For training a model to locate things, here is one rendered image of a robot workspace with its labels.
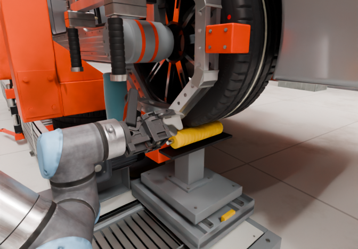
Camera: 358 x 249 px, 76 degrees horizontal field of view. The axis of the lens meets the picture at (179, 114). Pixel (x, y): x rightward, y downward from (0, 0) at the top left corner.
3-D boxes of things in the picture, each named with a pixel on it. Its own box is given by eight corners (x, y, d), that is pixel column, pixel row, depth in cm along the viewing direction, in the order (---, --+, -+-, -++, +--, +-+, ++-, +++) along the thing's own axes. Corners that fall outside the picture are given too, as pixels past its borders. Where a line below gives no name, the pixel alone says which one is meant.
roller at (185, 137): (227, 133, 97) (227, 120, 96) (172, 153, 79) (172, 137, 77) (216, 130, 101) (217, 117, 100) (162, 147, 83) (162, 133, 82)
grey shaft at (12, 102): (24, 139, 205) (13, 84, 191) (17, 141, 201) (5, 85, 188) (23, 137, 211) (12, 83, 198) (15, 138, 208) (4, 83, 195)
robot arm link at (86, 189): (49, 249, 45) (38, 193, 42) (62, 213, 56) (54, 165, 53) (99, 239, 47) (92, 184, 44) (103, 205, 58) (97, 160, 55)
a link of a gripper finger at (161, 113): (171, 120, 66) (145, 127, 60) (168, 115, 66) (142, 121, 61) (178, 111, 62) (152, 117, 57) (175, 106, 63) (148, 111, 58)
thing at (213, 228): (253, 215, 107) (255, 197, 104) (198, 258, 84) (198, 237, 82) (182, 173, 144) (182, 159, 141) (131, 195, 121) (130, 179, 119)
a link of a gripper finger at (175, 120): (190, 129, 67) (165, 136, 61) (181, 112, 69) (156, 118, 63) (196, 123, 65) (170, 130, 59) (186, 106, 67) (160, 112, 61)
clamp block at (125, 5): (147, 17, 57) (146, -6, 56) (113, 14, 52) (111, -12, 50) (137, 19, 61) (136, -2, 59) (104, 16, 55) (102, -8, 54)
